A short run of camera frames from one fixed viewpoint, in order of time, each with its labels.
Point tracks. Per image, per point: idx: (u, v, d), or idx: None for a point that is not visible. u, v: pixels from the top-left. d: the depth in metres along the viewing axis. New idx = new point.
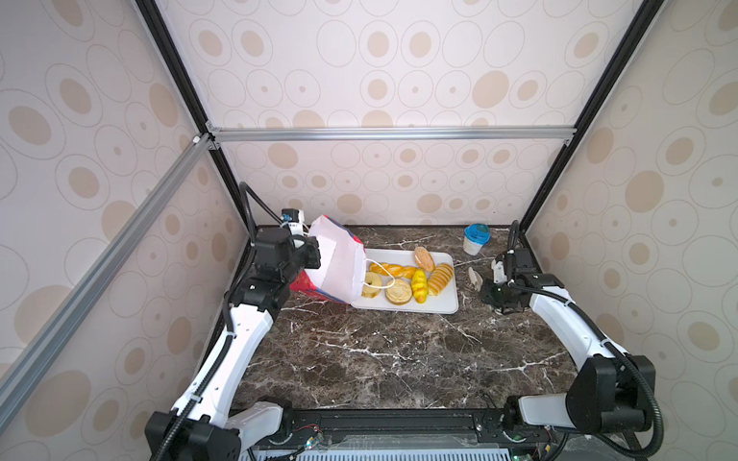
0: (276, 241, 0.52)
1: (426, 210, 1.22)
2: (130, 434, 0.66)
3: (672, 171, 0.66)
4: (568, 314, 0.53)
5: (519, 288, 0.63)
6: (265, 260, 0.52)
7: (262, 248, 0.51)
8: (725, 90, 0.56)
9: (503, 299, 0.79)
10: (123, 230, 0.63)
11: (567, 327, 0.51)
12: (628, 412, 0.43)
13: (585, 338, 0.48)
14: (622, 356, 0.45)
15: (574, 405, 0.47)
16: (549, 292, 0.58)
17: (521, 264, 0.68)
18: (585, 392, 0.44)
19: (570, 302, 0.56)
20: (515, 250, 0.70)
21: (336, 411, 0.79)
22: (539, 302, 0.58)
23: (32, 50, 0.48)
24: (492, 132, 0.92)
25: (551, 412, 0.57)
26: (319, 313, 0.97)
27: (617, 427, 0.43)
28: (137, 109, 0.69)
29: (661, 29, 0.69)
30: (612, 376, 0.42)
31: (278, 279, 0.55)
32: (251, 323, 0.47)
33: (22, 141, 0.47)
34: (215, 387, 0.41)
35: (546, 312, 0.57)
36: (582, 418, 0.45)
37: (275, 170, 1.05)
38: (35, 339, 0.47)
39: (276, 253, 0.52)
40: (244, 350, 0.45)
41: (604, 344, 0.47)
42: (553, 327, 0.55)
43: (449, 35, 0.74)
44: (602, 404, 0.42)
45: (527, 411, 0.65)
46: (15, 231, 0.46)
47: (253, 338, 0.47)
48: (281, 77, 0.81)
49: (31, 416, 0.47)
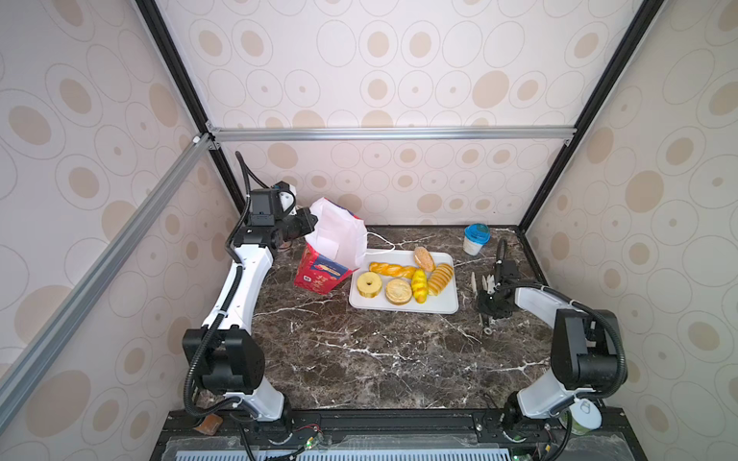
0: (269, 192, 0.59)
1: (426, 210, 1.22)
2: (129, 434, 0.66)
3: (672, 171, 0.66)
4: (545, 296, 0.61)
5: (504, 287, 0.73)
6: (261, 210, 0.60)
7: (258, 198, 0.58)
8: (725, 89, 0.56)
9: (495, 307, 0.88)
10: (121, 230, 0.62)
11: (547, 303, 0.59)
12: (602, 361, 0.48)
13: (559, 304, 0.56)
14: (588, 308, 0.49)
15: (555, 360, 0.52)
16: (528, 283, 0.70)
17: (507, 272, 0.78)
18: (561, 344, 0.50)
19: (546, 286, 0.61)
20: (504, 261, 0.80)
21: (336, 411, 0.79)
22: (523, 293, 0.67)
23: (31, 50, 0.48)
24: (492, 132, 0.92)
25: (545, 389, 0.58)
26: (319, 313, 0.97)
27: (593, 376, 0.47)
28: (137, 109, 0.69)
29: (661, 29, 0.69)
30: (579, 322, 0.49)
31: (270, 224, 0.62)
32: (256, 256, 0.53)
33: (21, 141, 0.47)
34: (237, 304, 0.47)
35: (528, 302, 0.66)
36: (563, 372, 0.49)
37: (275, 170, 1.05)
38: (34, 340, 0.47)
39: (270, 201, 0.60)
40: (254, 275, 0.51)
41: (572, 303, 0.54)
42: (536, 312, 0.62)
43: (449, 35, 0.74)
44: (574, 350, 0.48)
45: (525, 402, 0.66)
46: (14, 231, 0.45)
47: (259, 270, 0.53)
48: (281, 77, 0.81)
49: (31, 416, 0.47)
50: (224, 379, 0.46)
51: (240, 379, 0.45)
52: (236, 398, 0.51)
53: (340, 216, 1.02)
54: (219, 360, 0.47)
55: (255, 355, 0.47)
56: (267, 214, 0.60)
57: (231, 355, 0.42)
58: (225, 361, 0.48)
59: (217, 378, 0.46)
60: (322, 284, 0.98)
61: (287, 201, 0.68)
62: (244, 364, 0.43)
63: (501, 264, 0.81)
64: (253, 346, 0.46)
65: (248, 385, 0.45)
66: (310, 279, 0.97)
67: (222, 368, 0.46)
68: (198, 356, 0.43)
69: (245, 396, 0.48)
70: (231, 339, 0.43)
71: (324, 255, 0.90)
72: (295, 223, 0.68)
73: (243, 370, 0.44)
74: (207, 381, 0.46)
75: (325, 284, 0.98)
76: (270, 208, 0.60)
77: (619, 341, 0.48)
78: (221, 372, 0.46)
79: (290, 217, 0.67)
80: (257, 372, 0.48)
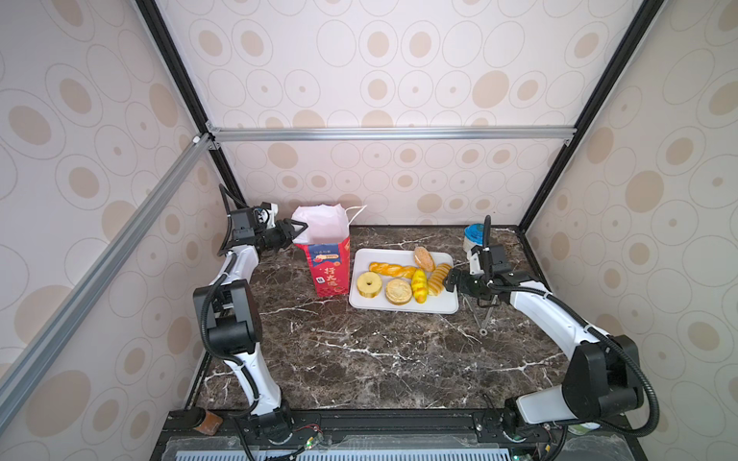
0: (246, 209, 0.73)
1: (426, 210, 1.22)
2: (129, 434, 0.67)
3: (673, 172, 0.66)
4: (551, 306, 0.54)
5: (498, 286, 0.64)
6: (241, 227, 0.74)
7: (237, 215, 0.73)
8: (725, 89, 0.56)
9: (478, 292, 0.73)
10: (122, 230, 0.63)
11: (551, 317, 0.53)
12: (623, 393, 0.45)
13: (570, 327, 0.50)
14: (605, 339, 0.47)
15: (573, 395, 0.47)
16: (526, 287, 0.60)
17: (497, 262, 0.69)
18: (580, 380, 0.45)
19: (549, 294, 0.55)
20: (491, 247, 0.69)
21: (336, 411, 0.79)
22: (520, 300, 0.60)
23: (31, 49, 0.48)
24: (492, 131, 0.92)
25: (551, 408, 0.57)
26: (319, 313, 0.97)
27: (614, 410, 0.44)
28: (137, 109, 0.69)
29: (661, 29, 0.69)
30: (602, 361, 0.43)
31: (252, 236, 0.69)
32: (242, 247, 0.65)
33: (22, 141, 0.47)
34: (234, 271, 0.57)
35: (527, 308, 0.59)
36: (582, 403, 0.45)
37: (275, 170, 1.05)
38: (34, 339, 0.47)
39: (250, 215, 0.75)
40: (245, 254, 0.63)
41: (587, 330, 0.49)
42: (538, 321, 0.56)
43: (449, 35, 0.74)
44: (597, 388, 0.43)
45: (527, 409, 0.64)
46: (16, 231, 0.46)
47: (253, 257, 0.67)
48: (281, 77, 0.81)
49: (31, 417, 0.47)
50: (231, 334, 0.52)
51: (245, 332, 0.52)
52: (240, 361, 0.55)
53: (319, 213, 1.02)
54: (225, 319, 0.54)
55: (257, 310, 0.56)
56: (249, 228, 0.74)
57: (235, 303, 0.51)
58: (230, 319, 0.53)
59: (224, 336, 0.52)
60: (336, 278, 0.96)
61: (267, 215, 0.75)
62: (249, 310, 0.52)
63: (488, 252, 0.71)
64: (254, 300, 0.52)
65: (253, 338, 0.52)
66: (325, 279, 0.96)
67: (230, 325, 0.52)
68: (208, 297, 0.51)
69: (248, 361, 0.56)
70: (234, 286, 0.52)
71: (315, 245, 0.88)
72: (275, 233, 0.82)
73: (248, 317, 0.52)
74: (212, 344, 0.51)
75: (339, 278, 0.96)
76: (251, 221, 0.74)
77: (642, 374, 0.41)
78: (227, 327, 0.52)
79: (268, 229, 0.80)
80: (259, 329, 0.55)
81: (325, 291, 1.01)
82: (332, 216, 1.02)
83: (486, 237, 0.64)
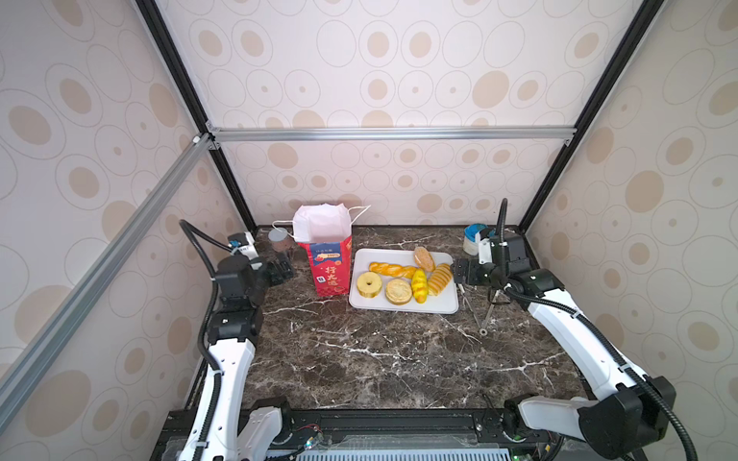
0: (238, 270, 0.51)
1: (426, 210, 1.22)
2: (130, 434, 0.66)
3: (672, 172, 0.66)
4: (580, 331, 0.48)
5: (517, 293, 0.55)
6: (231, 291, 0.52)
7: (225, 278, 0.50)
8: (725, 89, 0.56)
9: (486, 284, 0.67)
10: (123, 230, 0.63)
11: (579, 343, 0.47)
12: (648, 430, 0.42)
13: (602, 362, 0.44)
14: (645, 384, 0.41)
15: (591, 427, 0.45)
16: (553, 302, 0.52)
17: (515, 258, 0.59)
18: (609, 421, 0.41)
19: (579, 314, 0.50)
20: (508, 242, 0.59)
21: (336, 411, 0.79)
22: (541, 313, 0.53)
23: (31, 49, 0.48)
24: (492, 132, 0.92)
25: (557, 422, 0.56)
26: (319, 313, 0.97)
27: (636, 448, 0.42)
28: (137, 109, 0.69)
29: (661, 31, 0.69)
30: (639, 410, 0.39)
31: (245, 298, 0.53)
32: (233, 356, 0.47)
33: (22, 141, 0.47)
34: (218, 426, 0.41)
35: (550, 326, 0.52)
36: (602, 441, 0.43)
37: (275, 170, 1.05)
38: (34, 339, 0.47)
39: (239, 279, 0.51)
40: (233, 381, 0.45)
41: (626, 370, 0.43)
42: (560, 340, 0.50)
43: (449, 34, 0.74)
44: (629, 435, 0.40)
45: (528, 414, 0.64)
46: (17, 231, 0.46)
47: (241, 369, 0.47)
48: (281, 77, 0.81)
49: (30, 417, 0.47)
50: None
51: None
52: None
53: (323, 212, 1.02)
54: None
55: None
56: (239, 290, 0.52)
57: None
58: None
59: None
60: (336, 278, 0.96)
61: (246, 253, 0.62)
62: None
63: (504, 249, 0.61)
64: None
65: None
66: (326, 279, 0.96)
67: None
68: None
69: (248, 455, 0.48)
70: None
71: (317, 245, 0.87)
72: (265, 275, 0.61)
73: None
74: None
75: (339, 277, 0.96)
76: (242, 285, 0.52)
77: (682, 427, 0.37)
78: None
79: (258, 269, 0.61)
80: None
81: (325, 291, 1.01)
82: (336, 216, 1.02)
83: (500, 228, 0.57)
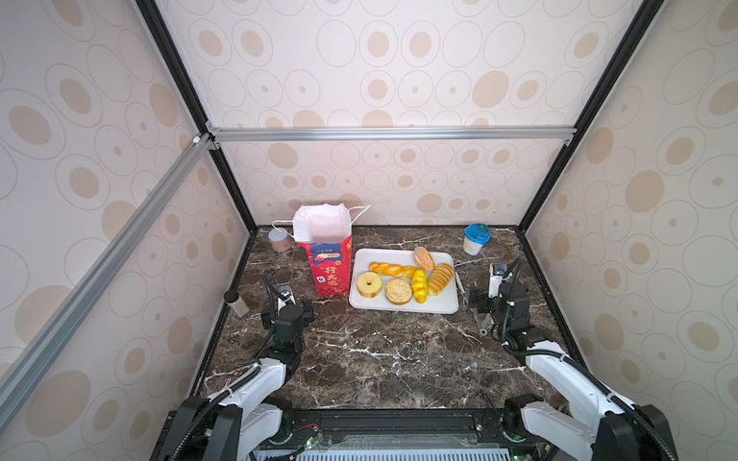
0: (291, 322, 0.64)
1: (426, 210, 1.22)
2: (130, 434, 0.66)
3: (673, 171, 0.66)
4: (569, 371, 0.53)
5: (512, 351, 0.63)
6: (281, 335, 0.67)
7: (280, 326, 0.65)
8: (725, 89, 0.56)
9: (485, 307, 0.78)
10: (123, 230, 0.63)
11: (571, 382, 0.51)
12: None
13: (591, 394, 0.48)
14: (630, 410, 0.44)
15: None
16: (541, 350, 0.58)
17: (519, 314, 0.64)
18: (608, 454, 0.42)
19: (565, 356, 0.56)
20: (517, 301, 0.63)
21: (336, 411, 0.79)
22: (535, 361, 0.58)
23: (30, 48, 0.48)
24: (492, 132, 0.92)
25: (560, 435, 0.55)
26: (319, 313, 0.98)
27: None
28: (138, 109, 0.69)
29: (661, 30, 0.69)
30: (630, 435, 0.41)
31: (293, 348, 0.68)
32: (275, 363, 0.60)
33: (21, 141, 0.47)
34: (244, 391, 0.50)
35: (546, 372, 0.56)
36: None
37: (275, 170, 1.05)
38: (34, 339, 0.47)
39: (291, 329, 0.65)
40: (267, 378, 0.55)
41: (610, 398, 0.47)
42: (558, 386, 0.54)
43: (449, 34, 0.74)
44: None
45: (529, 420, 0.64)
46: (16, 230, 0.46)
47: (275, 376, 0.58)
48: (281, 77, 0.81)
49: (31, 416, 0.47)
50: None
51: None
52: None
53: (323, 212, 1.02)
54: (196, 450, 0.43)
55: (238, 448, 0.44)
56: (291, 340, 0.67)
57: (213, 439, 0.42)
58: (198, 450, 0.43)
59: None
60: (336, 278, 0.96)
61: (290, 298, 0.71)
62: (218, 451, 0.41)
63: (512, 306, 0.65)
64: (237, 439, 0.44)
65: None
66: (326, 279, 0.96)
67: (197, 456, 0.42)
68: (194, 423, 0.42)
69: None
70: (225, 415, 0.43)
71: (317, 245, 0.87)
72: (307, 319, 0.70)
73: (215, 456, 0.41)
74: None
75: (339, 278, 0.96)
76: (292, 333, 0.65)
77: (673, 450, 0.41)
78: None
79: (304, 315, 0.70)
80: None
81: (325, 292, 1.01)
82: (336, 216, 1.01)
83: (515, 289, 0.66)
